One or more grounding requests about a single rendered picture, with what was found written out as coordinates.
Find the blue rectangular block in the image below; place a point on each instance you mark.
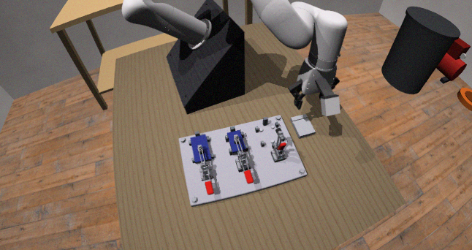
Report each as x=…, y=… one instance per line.
x=200, y=140
x=233, y=145

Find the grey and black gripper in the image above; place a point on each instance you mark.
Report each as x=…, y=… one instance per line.
x=306, y=81

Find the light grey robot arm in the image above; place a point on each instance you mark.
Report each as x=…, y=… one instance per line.
x=294, y=25

